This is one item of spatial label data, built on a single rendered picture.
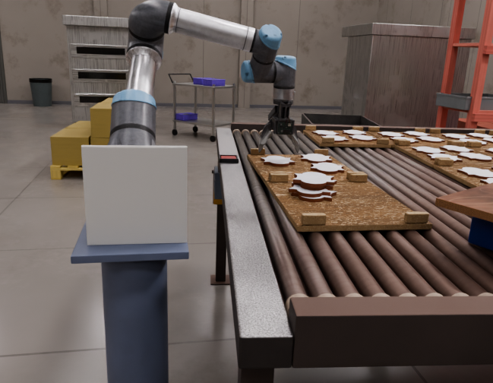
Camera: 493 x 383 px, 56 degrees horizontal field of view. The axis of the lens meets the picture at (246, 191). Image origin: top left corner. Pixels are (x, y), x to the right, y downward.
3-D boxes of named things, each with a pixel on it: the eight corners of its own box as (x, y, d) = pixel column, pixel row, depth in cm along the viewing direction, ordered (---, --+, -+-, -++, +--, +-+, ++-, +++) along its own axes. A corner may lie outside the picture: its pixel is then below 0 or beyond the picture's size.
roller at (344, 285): (346, 333, 80) (349, 308, 78) (249, 137, 266) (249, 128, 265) (374, 333, 80) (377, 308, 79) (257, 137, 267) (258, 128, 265)
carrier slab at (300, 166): (265, 185, 152) (265, 180, 152) (247, 158, 191) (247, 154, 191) (367, 185, 157) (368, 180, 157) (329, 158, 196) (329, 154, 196)
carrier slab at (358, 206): (297, 232, 113) (297, 226, 112) (265, 185, 152) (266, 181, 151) (431, 229, 118) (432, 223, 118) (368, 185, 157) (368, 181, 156)
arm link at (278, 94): (271, 86, 170) (293, 87, 171) (270, 99, 171) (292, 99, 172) (275, 89, 163) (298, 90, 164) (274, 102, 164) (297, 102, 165)
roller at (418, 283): (430, 332, 81) (435, 307, 80) (275, 137, 267) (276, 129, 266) (457, 333, 82) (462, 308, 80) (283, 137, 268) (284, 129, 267)
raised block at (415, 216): (406, 224, 116) (408, 213, 116) (402, 221, 118) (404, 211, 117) (428, 223, 117) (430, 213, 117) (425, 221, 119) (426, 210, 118)
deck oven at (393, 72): (415, 146, 755) (432, 31, 705) (454, 161, 656) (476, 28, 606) (331, 146, 730) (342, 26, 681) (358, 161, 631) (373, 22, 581)
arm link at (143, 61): (108, 146, 126) (129, 10, 153) (109, 175, 138) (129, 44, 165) (153, 151, 128) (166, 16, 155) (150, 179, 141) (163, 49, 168)
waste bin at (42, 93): (55, 105, 1117) (54, 78, 1099) (51, 107, 1071) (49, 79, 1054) (34, 104, 1108) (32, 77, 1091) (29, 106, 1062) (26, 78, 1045)
